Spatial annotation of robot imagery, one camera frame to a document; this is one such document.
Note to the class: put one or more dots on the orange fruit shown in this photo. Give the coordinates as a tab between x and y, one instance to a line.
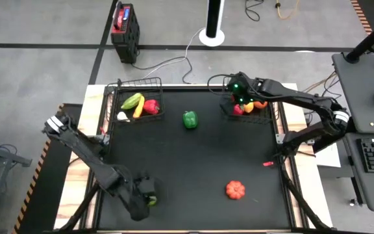
260	104

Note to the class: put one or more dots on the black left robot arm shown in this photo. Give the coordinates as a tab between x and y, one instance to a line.
86	152

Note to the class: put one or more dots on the black diagonal strut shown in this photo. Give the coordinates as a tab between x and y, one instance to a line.
83	208
304	206

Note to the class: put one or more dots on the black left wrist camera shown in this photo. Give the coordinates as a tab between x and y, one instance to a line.
147	186

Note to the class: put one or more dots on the orange pumpkin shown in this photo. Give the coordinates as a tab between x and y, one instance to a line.
235	189

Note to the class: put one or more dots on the black red battery box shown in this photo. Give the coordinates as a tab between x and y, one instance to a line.
125	31

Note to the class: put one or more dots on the black table mat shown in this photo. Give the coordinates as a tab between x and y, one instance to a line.
190	162

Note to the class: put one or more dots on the grey metal stand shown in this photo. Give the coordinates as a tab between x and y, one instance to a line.
5	156

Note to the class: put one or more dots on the red bell pepper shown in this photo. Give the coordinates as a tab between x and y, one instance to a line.
151	106

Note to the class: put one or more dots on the white paper sheet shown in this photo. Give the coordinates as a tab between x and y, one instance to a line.
328	157

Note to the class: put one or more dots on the green lime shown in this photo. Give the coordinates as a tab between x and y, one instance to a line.
153	201

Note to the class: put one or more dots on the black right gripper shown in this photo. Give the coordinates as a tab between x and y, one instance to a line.
243	91

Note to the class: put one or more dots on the light green cucumber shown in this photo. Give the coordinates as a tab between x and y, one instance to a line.
132	101

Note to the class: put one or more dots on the small red tag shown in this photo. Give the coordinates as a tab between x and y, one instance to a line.
268	163

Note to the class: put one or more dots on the black monitor pole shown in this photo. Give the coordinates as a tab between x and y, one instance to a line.
369	40

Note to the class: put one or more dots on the green bell pepper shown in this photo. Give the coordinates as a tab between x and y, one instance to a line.
190	119

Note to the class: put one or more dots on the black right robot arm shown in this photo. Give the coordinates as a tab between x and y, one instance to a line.
304	99

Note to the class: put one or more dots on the white garlic bulb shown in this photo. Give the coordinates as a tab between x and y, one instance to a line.
122	116

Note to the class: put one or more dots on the black table frame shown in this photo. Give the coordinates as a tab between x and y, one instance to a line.
190	88

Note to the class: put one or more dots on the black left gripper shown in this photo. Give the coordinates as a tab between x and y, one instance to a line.
138	208

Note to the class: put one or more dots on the grey desk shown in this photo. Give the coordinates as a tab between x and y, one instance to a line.
362	97

